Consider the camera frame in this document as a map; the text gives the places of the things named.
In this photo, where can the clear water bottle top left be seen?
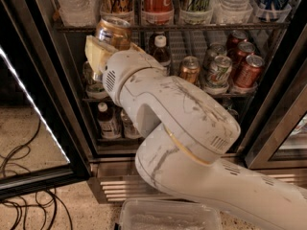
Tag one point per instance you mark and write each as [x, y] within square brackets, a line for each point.
[77, 13]

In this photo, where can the orange gold soda can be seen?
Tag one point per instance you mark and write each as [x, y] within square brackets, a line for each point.
[114, 31]

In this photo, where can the clear water bottle top right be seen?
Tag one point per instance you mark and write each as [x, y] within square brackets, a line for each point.
[235, 11]

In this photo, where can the red can front right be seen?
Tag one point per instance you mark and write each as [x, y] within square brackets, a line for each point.
[249, 71]

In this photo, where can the gold can shelf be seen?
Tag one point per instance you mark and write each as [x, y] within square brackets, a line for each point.
[119, 8]
[189, 69]

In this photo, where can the right fridge door frame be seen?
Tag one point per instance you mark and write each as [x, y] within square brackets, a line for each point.
[279, 144]

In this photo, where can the red can middle right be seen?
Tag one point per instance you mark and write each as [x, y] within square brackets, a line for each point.
[241, 51]

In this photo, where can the red can rear right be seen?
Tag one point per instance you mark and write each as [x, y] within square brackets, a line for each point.
[234, 38]

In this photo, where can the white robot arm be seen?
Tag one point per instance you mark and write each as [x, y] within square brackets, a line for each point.
[186, 134]

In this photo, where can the brown tea bottle white cap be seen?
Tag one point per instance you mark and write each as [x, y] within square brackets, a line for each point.
[159, 50]

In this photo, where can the rear white diet can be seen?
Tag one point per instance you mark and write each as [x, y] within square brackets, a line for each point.
[213, 50]

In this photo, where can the clear water bottle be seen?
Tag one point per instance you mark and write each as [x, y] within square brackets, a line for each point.
[77, 13]
[235, 11]

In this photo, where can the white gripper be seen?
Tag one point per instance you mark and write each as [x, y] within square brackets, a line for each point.
[126, 68]

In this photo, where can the gold can middle shelf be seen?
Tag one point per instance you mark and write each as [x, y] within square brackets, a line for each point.
[189, 69]

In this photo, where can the green striped can top shelf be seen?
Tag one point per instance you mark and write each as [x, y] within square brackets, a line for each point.
[194, 12]

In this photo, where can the clear plastic bin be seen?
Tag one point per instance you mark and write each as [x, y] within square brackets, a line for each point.
[152, 214]

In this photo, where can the white green diet can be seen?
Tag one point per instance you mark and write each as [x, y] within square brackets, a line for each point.
[216, 78]

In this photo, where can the water bottle bottom shelf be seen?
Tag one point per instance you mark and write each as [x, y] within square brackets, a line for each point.
[129, 129]

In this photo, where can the open fridge glass door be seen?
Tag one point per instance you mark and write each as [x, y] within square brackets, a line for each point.
[41, 146]

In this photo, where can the stainless fridge bottom grille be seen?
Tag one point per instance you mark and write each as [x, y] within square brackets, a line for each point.
[115, 185]

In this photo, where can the green white 7up can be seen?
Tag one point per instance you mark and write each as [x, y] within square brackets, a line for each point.
[93, 89]

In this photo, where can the small tea bottle bottom shelf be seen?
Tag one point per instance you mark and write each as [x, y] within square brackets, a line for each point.
[107, 120]

